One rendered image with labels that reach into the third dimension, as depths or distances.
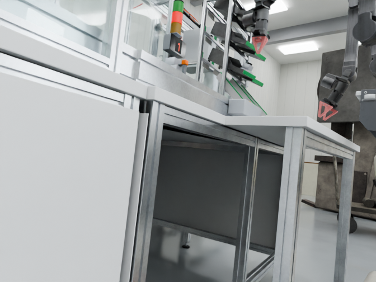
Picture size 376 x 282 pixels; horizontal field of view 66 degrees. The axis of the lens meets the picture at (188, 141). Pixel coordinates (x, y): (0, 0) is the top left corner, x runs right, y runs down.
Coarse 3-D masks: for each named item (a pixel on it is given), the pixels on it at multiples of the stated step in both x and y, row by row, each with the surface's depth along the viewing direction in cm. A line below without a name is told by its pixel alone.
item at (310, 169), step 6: (306, 162) 821; (312, 162) 811; (306, 168) 819; (312, 168) 808; (306, 174) 817; (312, 174) 807; (306, 180) 815; (312, 180) 805; (306, 186) 813; (312, 186) 803; (306, 192) 812; (312, 192) 801
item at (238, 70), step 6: (210, 54) 171; (216, 54) 169; (222, 54) 166; (210, 60) 172; (216, 60) 168; (222, 60) 165; (228, 60) 162; (234, 60) 175; (222, 66) 173; (228, 66) 162; (234, 66) 159; (240, 66) 172; (240, 72) 156; (246, 72) 157; (252, 78) 163
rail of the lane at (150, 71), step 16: (144, 64) 71; (160, 64) 76; (144, 80) 71; (160, 80) 77; (176, 80) 83; (192, 80) 91; (192, 96) 91; (208, 96) 100; (224, 96) 111; (224, 112) 112
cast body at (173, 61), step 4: (172, 56) 111; (176, 56) 111; (168, 60) 111; (172, 60) 110; (176, 60) 110; (180, 60) 113; (168, 64) 111; (172, 64) 110; (176, 64) 109; (176, 68) 109; (180, 68) 111
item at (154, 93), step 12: (156, 96) 63; (168, 96) 67; (180, 108) 71; (192, 108) 76; (204, 108) 82; (216, 120) 89; (168, 132) 151; (180, 132) 143; (228, 144) 206; (276, 144) 156
